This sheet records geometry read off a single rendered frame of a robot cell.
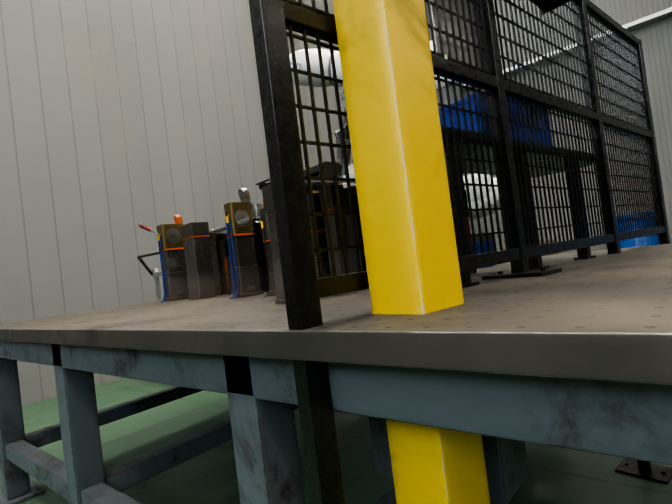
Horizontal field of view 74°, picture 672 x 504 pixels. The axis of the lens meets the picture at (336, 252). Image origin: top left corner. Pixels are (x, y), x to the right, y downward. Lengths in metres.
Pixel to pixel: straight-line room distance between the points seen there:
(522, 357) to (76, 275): 4.10
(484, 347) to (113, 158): 4.38
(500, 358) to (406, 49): 0.43
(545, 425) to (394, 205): 0.32
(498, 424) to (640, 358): 0.16
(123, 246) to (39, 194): 0.78
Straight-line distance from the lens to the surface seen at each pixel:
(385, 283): 0.63
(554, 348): 0.43
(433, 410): 0.54
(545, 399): 0.49
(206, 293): 1.99
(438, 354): 0.47
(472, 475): 0.71
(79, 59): 4.88
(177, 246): 2.23
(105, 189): 4.55
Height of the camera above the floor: 0.78
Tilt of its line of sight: 1 degrees up
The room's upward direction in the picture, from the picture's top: 7 degrees counter-clockwise
